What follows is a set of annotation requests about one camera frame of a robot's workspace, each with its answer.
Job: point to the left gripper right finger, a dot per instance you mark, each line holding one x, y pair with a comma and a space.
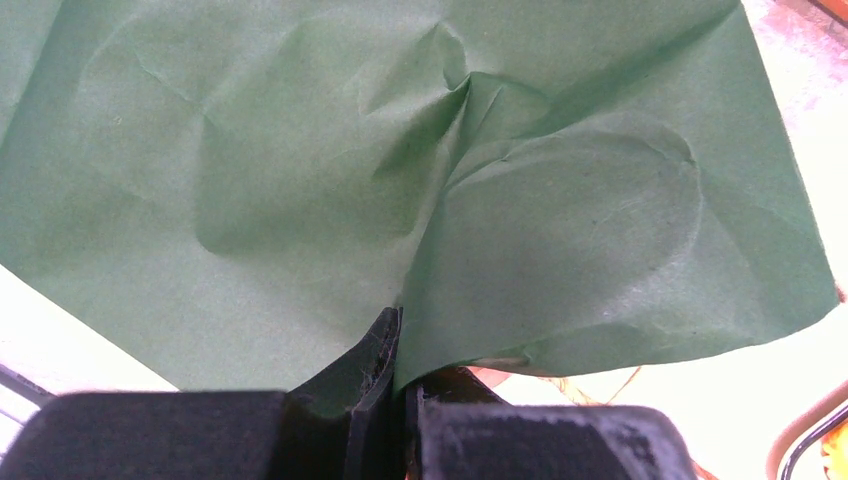
458, 428

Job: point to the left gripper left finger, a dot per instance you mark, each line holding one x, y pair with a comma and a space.
337, 425

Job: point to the green brown paper bag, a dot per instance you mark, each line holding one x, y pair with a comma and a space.
231, 191

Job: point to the strawberry print white tray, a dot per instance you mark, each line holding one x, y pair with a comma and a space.
799, 450

